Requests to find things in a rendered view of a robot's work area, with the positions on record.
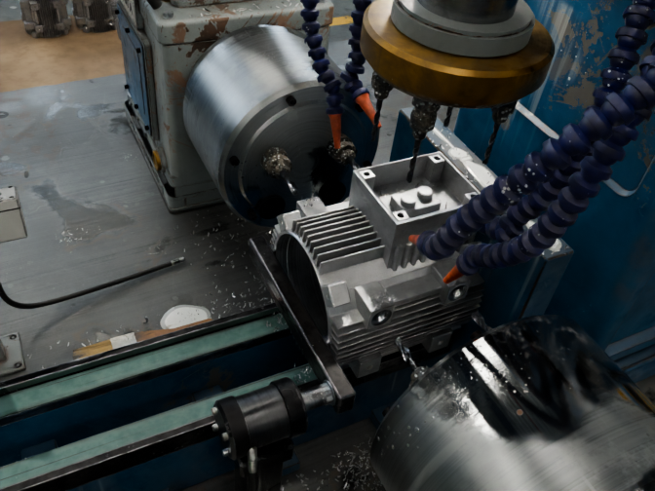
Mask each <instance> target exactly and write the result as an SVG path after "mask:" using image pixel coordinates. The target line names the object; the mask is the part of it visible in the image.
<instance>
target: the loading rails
mask: <svg viewBox="0 0 655 491"><path fill-rule="evenodd" d="M278 312H279V313H280V314H281V312H280V310H279V308H278V306H277V304H276V303H275V302H274V303H270V304H267V305H263V306H260V307H257V308H253V309H250V310H246V311H244V312H240V313H237V314H234V315H230V316H227V317H223V318H220V319H216V320H213V321H207V322H204V323H200V324H197V325H193V326H190V327H186V328H183V329H181V330H177V331H174V332H170V333H167V334H163V335H160V336H157V337H153V338H150V339H146V340H143V341H139V342H136V343H133V344H130V345H127V346H123V347H120V348H116V349H113V350H110V351H106V352H103V353H99V354H96V355H92V356H89V357H85V358H82V359H76V360H74V361H70V362H67V363H63V364H60V365H57V366H53V367H50V368H46V369H43V370H39V371H36V372H33V373H29V374H26V375H22V376H20V377H16V378H13V379H10V380H6V381H3V382H0V491H180V490H182V489H185V488H188V487H190V486H193V485H195V484H198V483H200V482H203V481H206V480H208V479H211V478H213V477H216V476H219V475H221V474H224V473H226V472H231V471H233V470H235V464H234V461H233V460H232V459H230V458H229V457H228V456H226V457H223V455H222V450H223V449H224V448H223V445H222V443H221V440H220V437H219V434H218V431H216V432H214V431H213V430H212V425H213V424H215V419H214V416H213V415H212V408H213V405H214V403H215V401H216V400H218V399H221V398H224V397H229V396H233V397H237V396H240V395H243V394H246V393H249V392H251V391H254V390H257V389H260V388H263V387H266V386H269V385H270V383H271V382H272V381H275V380H278V379H281V378H284V377H289V378H290V379H291V380H292V381H293V382H294V383H295V384H296V386H297V387H298V389H299V391H300V392H301V393H302V392H304V391H307V390H310V389H313V388H316V387H319V386H320V385H321V384H320V382H319V381H318V379H317V377H316V375H315V373H314V371H313V370H312V369H309V368H311V366H310V364H309V362H308V361H307V359H306V358H305V356H304V355H302V351H301V350H299V345H296V340H295V339H294V340H293V334H292V333H290V329H289V327H288V324H285V323H286V321H285V319H284V317H282V318H281V321H282V324H279V323H278V322H277V321H278V317H279V318H280V317H281V315H280V314H279V313H278ZM274 313H275V315H273V314H274ZM274 317H275V318H274ZM267 321H268V324H270V322H271V325H272V326H269V325H268V326H267V325H266V323H267ZM275 326H276V327H277V329H276V327H275ZM278 327H279V329H278ZM285 328H286V329H285ZM275 329H276V330H275ZM274 330H275V331H274ZM278 330H279V331H278ZM453 340H454V336H453V335H451V338H450V340H449V343H448V346H447V347H444V348H441V349H439V350H436V351H434V352H431V353H428V352H427V351H426V349H425V348H424V347H423V345H422V344H421V343H420V344H418V345H415V346H412V347H409V348H408V349H409V350H410V351H411V353H412V355H413V356H414V358H415V361H416V362H417V363H418V364H419V365H420V366H425V365H427V366H428V367H429V368H430V367H432V366H433V365H434V364H436V363H437V362H438V361H440V360H441V359H443V358H444V357H445V356H447V355H448V353H449V351H450V348H451V346H452V343H453ZM294 364H295V367H294ZM306 366H308V367H309V368H308V374H307V371H306V372H305V373H304V374H303V372H304V371H305V370H306ZM300 369H301V370H300ZM302 369H303V372H301V371H302ZM310 370H311V371H310ZM342 370H343V371H344V373H345V375H346V377H347V378H348V380H349V382H350V383H351V385H352V387H353V388H354V390H355V392H356V397H355V401H354V406H353V408H352V409H351V410H348V411H346V412H343V413H340V414H337V413H336V412H335V410H334V409H333V407H332V405H330V404H329V405H323V406H320V407H317V408H315V409H312V410H309V411H307V415H308V429H307V431H306V433H305V434H302V435H300V436H297V437H295V438H292V441H293V443H294V446H296V445H298V444H301V443H304V442H306V441H309V440H311V439H314V438H317V437H319V436H322V435H324V434H329V433H331V432H334V431H336V430H339V429H342V428H344V427H347V426H349V425H352V424H354V423H357V422H360V421H362V420H364V419H366V418H369V417H370V420H371V421H372V423H373V425H374V427H375V428H376V429H378V427H379V425H380V423H381V422H382V420H383V418H384V417H383V415H382V411H383V410H384V409H385V408H387V407H389V406H392V405H393V404H394V403H395V402H396V401H397V399H398V398H399V397H400V396H401V395H402V394H403V393H404V391H405V390H406V389H407V388H408V386H409V384H410V381H411V378H410V375H411V373H412V371H411V368H410V366H409V365H408V364H407V363H406V362H405V360H404V358H403V357H402V355H401V354H400V352H395V353H393V354H390V355H387V356H384V357H382V359H381V362H380V366H379V370H378V371H376V372H373V373H371V374H368V375H366V376H363V377H360V378H357V377H356V376H355V374H354V372H353V371H352V369H351V367H348V368H345V369H342ZM297 374H300V377H301V379H299V375H297ZM305 375H308V376H305ZM294 376H295V379H296V380H295V379H294ZM309 376H311V377H310V378H308V377H309ZM305 379H306V380H305ZM297 380H298V383H297ZM299 380H300V381H303V380H305V381H306V382H305V383H304V381H303V382H299Z"/></svg>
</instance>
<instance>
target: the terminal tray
mask: <svg viewBox="0 0 655 491"><path fill-rule="evenodd" d="M410 160H411V158H407V159H403V160H398V161H395V162H390V163H386V164H381V165H376V166H372V167H367V168H363V169H358V170H353V175H352V182H351V188H350V195H349V198H350V200H349V207H350V206H355V208H358V209H359V212H360V211H361V212H362V216H364V215H365V216H366V221H367V220H369V226H371V225H373V232H375V231H377V238H376V239H378V238H380V239H381V243H380V245H381V246H385V247H384V253H383V259H384V262H385V265H386V268H387V269H390V268H391V269H392V270H393V271H397V269H398V266H400V265H401V266H402V268H406V265H407V263H409V262H410V264H411V265H412V266H414V265H415V264H416V261H417V260H419V261H420V262H421V263H424V262H425V259H426V256H424V255H423V254H421V253H420V252H419V250H418V249H417V245H415V244H413V243H412V242H410V241H409V239H408V237H409V236H410V235H420V234H422V233H423V232H424V231H428V230H431V231H435V232H437V231H438V229H439V228H440V227H441V226H442V225H444V224H445V223H446V220H447V219H448V218H449V217H450V216H451V215H453V214H454V213H457V210H458V209H459V208H460V207H461V206H463V205H466V204H468V203H469V200H470V199H471V198H472V197H474V196H476V195H478V194H480V193H481V192H480V191H479V190H478V189H477V188H476V187H475V186H474V185H473V184H472V183H471V182H470V181H469V180H468V179H467V178H466V177H465V176H464V175H463V174H462V173H461V172H460V171H459V170H458V169H457V168H456V167H455V166H454V165H453V164H452V163H451V162H450V161H449V160H448V159H447V158H446V157H445V156H444V155H443V153H442V152H440V151H439V152H435V153H430V154H426V155H421V156H417V160H416V165H415V169H414V171H413V178H412V181H411V182H410V183H408V182H407V180H406V177H407V173H408V172H409V171H410V168H409V164H410ZM421 180H423V181H424V182H423V184H424V185H422V183H421V182H420V181H421ZM427 181H428V182H427ZM398 182H399V183H398ZM417 183H419V184H418V187H417V189H416V187H415V185H416V184H417ZM434 183H435V185H434ZM396 185H398V187H397V188H396ZM406 185H407V186H406ZM429 186H431V188H430V187H429ZM433 186H434V187H435V188H434V187H433ZM436 186H441V187H436ZM385 187H387V190H386V189H385ZM413 187H414V188H413ZM403 188H404V189H403ZM407 188H408V189H407ZM410 188H411V189H410ZM433 188H434V190H433ZM376 189H377V193H378V194H377V193H376ZM400 189H401V190H400ZM381 190H382V191H381ZM396 190H397V191H396ZM399 190H400V192H399ZM379 191H381V193H382V197H381V196H380V195H379V194H380V193H379ZM394 191H396V192H394ZM392 192H393V193H392ZM398 192H399V193H398ZM386 194H388V195H387V198H386V197H385V196H386ZM440 200H441V201H440ZM388 201H390V203H389V202H388ZM446 202H447V204H446ZM388 204H389V205H388ZM445 204H446V209H445ZM437 209H438V211H436V210H437ZM391 211H392V212H393V213H391ZM416 216H417V217H416Z"/></svg>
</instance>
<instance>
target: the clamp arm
mask: <svg viewBox="0 0 655 491"><path fill-rule="evenodd" d="M249 255H250V258H251V260H252V262H253V264H254V266H255V267H256V269H257V271H258V273H259V275H260V276H261V278H262V279H263V281H264V283H265V285H266V286H267V288H268V290H269V292H270V294H271V295H272V297H273V299H274V301H275V303H276V304H277V306H278V308H279V310H280V312H281V314H282V315H283V317H284V319H285V321H286V323H287V324H288V326H289V329H290V331H291V333H292V334H293V336H294V338H295V340H296V342H297V343H298V345H299V347H300V349H301V351H302V352H303V354H304V356H305V357H306V359H307V361H308V362H309V364H310V366H311V368H312V370H313V371H314V373H315V375H316V377H317V379H318V381H319V382H320V384H321V385H320V386H321V387H323V386H326V385H327V384H328V385H329V387H326V388H324V393H326V395H327V394H330V393H332V396H330V397H327V404H325V405H329V404H330V405H332V407H333V409H334V410H335V412H336V413H337V414H340V413H343V412H346V411H348V410H351V409H352V408H353V406H354V401H355V397H356V392H355V390H354V388H353V387H352V385H351V383H350V382H349V380H348V378H347V377H346V375H345V373H344V371H343V370H342V368H341V366H340V365H339V363H338V361H337V360H336V358H335V356H334V354H333V353H332V351H331V349H330V341H329V339H328V337H327V336H326V335H325V336H323V335H322V333H321V332H320V330H319V328H318V327H317V326H316V324H315V322H314V321H313V319H312V317H311V316H310V314H309V312H308V311H307V309H306V307H305V305H304V304H303V302H302V300H301V299H300V297H299V295H298V294H297V292H296V290H295V288H294V287H293V285H292V283H291V282H290V280H289V278H288V276H287V274H286V272H285V271H284V269H283V267H282V266H281V264H280V262H279V261H278V259H277V257H276V249H275V248H274V246H273V245H268V243H267V241H266V239H265V238H264V236H258V237H254V238H250V246H249ZM331 401H332V402H331ZM329 402H330V403H329Z"/></svg>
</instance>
